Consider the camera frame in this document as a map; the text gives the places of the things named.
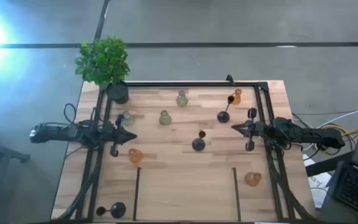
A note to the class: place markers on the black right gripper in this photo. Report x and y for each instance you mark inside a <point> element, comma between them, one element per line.
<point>258,129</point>

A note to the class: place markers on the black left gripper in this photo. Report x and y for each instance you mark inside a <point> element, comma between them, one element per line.
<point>113,135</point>

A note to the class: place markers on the white paper sheet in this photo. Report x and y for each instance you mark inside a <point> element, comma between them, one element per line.
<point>317,186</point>

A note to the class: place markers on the black shelf support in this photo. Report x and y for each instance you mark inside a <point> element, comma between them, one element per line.
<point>236,194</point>
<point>136,194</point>

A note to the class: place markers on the black metal candlestick holder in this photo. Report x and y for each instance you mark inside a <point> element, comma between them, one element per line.
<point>117,210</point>
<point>198,144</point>
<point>223,117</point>

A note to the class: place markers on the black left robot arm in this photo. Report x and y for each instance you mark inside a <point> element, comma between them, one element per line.
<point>57,133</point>

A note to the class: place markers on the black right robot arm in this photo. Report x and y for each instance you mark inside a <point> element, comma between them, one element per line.
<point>306,135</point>

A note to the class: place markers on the black laptop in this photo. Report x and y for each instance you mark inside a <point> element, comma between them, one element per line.
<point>356,189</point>

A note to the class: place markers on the black aluminium table frame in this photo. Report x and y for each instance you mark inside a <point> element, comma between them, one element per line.
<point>197,84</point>

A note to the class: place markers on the black plant pot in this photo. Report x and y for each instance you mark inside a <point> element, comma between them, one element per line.
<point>117,92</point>

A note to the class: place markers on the amber ribbed glass candle holder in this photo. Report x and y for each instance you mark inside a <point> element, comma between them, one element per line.
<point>238,95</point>
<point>253,179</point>
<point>135,155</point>

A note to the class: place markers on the green artificial plant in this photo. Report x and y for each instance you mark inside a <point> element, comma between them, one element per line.
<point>102,60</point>

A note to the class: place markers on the small black rail clamp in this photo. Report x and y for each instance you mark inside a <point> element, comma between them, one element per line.
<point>229,79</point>

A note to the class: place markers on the clear ribbed glass candle holder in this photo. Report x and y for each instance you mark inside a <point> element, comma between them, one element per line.
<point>128,119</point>
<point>182,99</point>
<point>165,118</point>

